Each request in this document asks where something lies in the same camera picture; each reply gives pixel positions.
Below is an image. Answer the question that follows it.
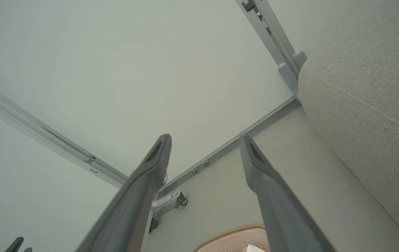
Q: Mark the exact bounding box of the cream perforated laundry basket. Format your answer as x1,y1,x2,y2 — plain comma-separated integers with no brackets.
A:
192,223,271,252

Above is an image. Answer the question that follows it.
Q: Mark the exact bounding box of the caster wheel with white bracket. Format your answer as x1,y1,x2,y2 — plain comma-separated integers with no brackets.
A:
150,190,188,212

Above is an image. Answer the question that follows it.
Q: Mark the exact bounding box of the aluminium base rail with bolts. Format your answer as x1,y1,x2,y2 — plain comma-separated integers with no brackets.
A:
157,96,301,199

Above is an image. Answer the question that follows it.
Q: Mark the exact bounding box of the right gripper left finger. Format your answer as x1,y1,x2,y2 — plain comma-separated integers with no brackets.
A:
76,134,172,252

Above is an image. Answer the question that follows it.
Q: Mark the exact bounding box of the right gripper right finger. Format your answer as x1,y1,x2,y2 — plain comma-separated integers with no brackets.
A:
239,134,337,252

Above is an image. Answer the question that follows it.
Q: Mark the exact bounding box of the light grey fabric sofa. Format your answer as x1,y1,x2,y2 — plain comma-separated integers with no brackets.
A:
297,0,399,250

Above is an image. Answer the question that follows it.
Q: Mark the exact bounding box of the aluminium frame rail with clips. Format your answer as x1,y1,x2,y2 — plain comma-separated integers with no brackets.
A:
0,78,129,189

